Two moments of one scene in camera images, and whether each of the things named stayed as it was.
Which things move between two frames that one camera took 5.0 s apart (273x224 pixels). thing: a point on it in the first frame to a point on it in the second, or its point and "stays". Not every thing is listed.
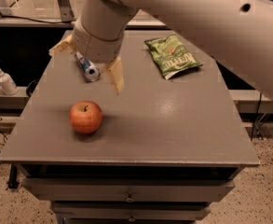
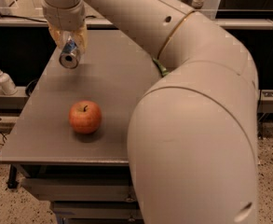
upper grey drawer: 124,189 stays
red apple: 86,116 stays
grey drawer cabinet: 159,152 stays
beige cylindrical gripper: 99,48 to 63,17
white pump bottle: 6,81 stays
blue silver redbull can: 89,71 to 70,54
